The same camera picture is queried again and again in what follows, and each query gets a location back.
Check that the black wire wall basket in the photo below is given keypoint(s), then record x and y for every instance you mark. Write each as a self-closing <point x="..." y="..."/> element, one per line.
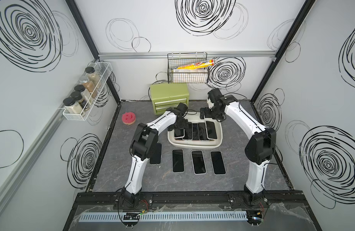
<point x="186" y="76"/>

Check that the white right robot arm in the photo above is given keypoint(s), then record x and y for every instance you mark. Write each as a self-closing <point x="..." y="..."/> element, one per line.
<point x="260" y="147"/>

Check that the spice jar dark contents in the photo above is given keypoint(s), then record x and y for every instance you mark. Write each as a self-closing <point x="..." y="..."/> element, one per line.
<point x="80" y="99"/>

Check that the spice jar black lid rear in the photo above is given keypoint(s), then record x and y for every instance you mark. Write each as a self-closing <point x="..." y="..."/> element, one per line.
<point x="93" y="76"/>

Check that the spice jar white contents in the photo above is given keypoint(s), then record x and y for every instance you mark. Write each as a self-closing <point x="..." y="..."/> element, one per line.
<point x="85" y="93"/>

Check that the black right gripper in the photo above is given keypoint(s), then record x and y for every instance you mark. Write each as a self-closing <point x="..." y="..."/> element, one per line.
<point x="206" y="114"/>

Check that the spice jar black lid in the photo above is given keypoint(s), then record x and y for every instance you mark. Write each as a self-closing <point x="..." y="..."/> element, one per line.
<point x="72" y="106"/>
<point x="93" y="76"/>

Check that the green metal drawer toolbox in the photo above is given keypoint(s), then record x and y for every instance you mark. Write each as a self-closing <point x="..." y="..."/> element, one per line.
<point x="166" y="95"/>

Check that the spice jar brown contents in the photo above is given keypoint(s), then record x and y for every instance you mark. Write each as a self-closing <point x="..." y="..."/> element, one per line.
<point x="89" y="85"/>

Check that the pink smiley sponge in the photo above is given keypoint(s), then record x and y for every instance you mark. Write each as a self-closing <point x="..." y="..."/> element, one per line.
<point x="129" y="118"/>

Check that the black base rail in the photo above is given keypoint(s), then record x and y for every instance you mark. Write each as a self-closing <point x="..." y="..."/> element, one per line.
<point x="152" y="200"/>

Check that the clear wall spice shelf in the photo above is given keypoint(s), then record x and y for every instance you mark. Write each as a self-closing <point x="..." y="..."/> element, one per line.
<point x="94" y="114"/>

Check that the spice jar black lid front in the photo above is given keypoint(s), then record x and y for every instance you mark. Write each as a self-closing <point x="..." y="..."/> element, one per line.
<point x="72" y="106"/>

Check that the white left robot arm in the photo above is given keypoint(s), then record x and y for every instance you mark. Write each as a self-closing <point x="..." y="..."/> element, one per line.
<point x="144" y="146"/>

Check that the extra black phone in box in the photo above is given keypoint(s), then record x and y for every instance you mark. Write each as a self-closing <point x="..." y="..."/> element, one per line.
<point x="202" y="131"/>

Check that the white box in basket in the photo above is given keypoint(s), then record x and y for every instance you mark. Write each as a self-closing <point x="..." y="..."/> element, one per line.
<point x="190" y="71"/>

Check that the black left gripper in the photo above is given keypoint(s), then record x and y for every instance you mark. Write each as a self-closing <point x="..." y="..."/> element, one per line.
<point x="184" y="122"/>

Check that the grey slotted cable duct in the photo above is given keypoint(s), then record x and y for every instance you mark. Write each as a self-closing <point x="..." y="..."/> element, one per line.
<point x="164" y="216"/>

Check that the white plastic storage box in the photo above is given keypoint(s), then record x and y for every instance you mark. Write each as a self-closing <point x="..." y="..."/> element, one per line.
<point x="198" y="144"/>

